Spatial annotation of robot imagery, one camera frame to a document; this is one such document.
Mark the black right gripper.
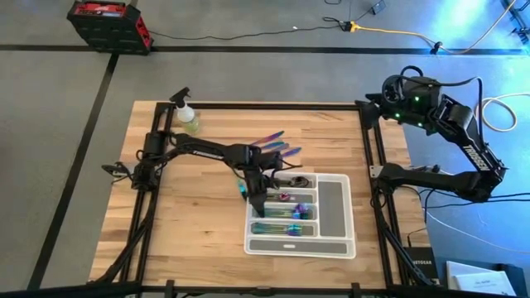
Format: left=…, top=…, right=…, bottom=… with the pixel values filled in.
left=354, top=93, right=393, bottom=130

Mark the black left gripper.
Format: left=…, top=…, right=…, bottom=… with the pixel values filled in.
left=243, top=165, right=269, bottom=219

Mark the white plastic cutlery tray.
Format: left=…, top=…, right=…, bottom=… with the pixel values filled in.
left=243, top=171, right=357, bottom=260

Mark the spray bottle with yellow liquid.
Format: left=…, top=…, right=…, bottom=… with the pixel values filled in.
left=168, top=85, right=200, bottom=136

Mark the black metal stand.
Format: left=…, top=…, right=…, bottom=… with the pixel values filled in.
left=499, top=0, right=530, bottom=46

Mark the red and black tool box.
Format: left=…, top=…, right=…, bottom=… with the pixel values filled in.
left=66, top=0, right=154, bottom=56

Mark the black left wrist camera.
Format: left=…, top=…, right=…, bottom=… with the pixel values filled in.
left=264, top=151, right=287, bottom=171

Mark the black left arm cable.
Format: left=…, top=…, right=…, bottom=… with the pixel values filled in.
left=267, top=162, right=304, bottom=190

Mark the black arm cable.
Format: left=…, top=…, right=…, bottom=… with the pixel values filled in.
left=267, top=162, right=304, bottom=190
left=380, top=65, right=485, bottom=140

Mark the yellow extension cord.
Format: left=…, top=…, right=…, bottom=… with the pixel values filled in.
left=349, top=0, right=518, bottom=55

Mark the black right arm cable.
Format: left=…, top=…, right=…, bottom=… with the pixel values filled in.
left=380, top=65, right=485, bottom=140

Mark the black aluminium table frame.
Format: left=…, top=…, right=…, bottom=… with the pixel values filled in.
left=89, top=101, right=438, bottom=298

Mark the cream coiled cable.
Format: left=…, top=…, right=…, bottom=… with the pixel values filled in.
left=474, top=93, right=530, bottom=137

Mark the thin black floor cable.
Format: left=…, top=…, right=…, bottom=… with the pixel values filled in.
left=147, top=16, right=353, bottom=41

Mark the black network switch box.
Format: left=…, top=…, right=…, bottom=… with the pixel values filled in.
left=403, top=247, right=439, bottom=283

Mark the thin white floor cable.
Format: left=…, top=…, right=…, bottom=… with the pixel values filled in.
left=422, top=206, right=530, bottom=254

